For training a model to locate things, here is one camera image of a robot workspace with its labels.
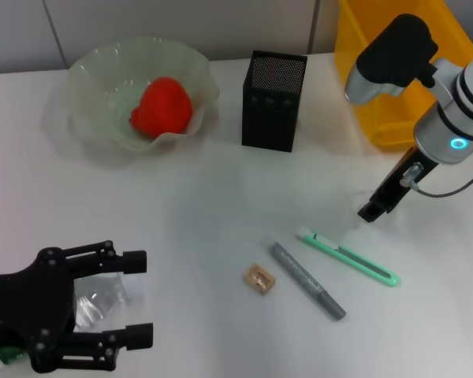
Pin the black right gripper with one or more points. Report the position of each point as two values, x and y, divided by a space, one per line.
402 181

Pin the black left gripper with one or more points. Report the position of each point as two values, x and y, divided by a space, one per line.
27 307

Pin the clear green-label water bottle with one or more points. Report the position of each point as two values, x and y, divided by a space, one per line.
98 299

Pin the mint green utility knife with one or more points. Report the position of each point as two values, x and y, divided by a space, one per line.
351 260

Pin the red-orange fruit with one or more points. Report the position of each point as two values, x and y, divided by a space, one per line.
165 106

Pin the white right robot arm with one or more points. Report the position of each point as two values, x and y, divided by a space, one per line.
469 98

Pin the grey marker pen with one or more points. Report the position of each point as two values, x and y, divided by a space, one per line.
303 277

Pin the beige eraser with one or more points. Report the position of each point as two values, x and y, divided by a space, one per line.
259 279

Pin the black mesh pen holder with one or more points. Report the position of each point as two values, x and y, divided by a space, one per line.
268 122

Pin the pale green glass fruit bowl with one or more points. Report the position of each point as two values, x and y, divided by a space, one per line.
173 59

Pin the yellow plastic bin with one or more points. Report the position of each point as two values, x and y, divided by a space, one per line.
394 122

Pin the right wrist camera housing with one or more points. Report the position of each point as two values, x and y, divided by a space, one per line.
398 47

